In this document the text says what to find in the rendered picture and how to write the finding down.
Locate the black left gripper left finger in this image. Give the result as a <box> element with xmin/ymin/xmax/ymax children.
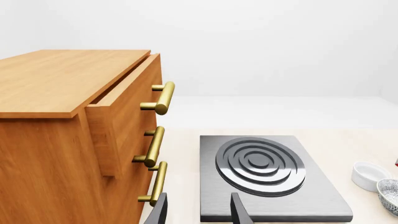
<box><xmin>143</xmin><ymin>192</ymin><xmax>169</xmax><ymax>224</ymax></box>

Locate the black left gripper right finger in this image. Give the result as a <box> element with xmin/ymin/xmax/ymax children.
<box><xmin>230</xmin><ymin>192</ymin><xmax>256</xmax><ymax>224</ymax></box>

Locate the flat black stove plate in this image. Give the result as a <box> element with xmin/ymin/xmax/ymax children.
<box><xmin>199</xmin><ymin>134</ymin><xmax>354</xmax><ymax>223</ymax></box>

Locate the white ramekin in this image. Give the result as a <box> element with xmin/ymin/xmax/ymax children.
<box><xmin>351</xmin><ymin>161</ymin><xmax>394</xmax><ymax>193</ymax></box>

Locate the black patterned bowl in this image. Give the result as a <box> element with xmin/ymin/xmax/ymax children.
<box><xmin>376</xmin><ymin>178</ymin><xmax>398</xmax><ymax>218</ymax></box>

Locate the wooden drawer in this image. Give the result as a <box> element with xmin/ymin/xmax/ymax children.
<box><xmin>119</xmin><ymin>121</ymin><xmax>158</xmax><ymax>182</ymax></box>
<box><xmin>101</xmin><ymin>172</ymin><xmax>156</xmax><ymax>224</ymax></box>
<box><xmin>85</xmin><ymin>53</ymin><xmax>164</xmax><ymax>180</ymax></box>

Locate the wooden cabinet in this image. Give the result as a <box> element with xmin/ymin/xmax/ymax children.
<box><xmin>0</xmin><ymin>49</ymin><xmax>162</xmax><ymax>224</ymax></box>

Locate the brass drawer handle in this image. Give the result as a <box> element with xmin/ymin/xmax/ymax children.
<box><xmin>139</xmin><ymin>81</ymin><xmax>176</xmax><ymax>116</ymax></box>
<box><xmin>137</xmin><ymin>161</ymin><xmax>169</xmax><ymax>207</ymax></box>
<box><xmin>132</xmin><ymin>125</ymin><xmax>166</xmax><ymax>168</ymax></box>

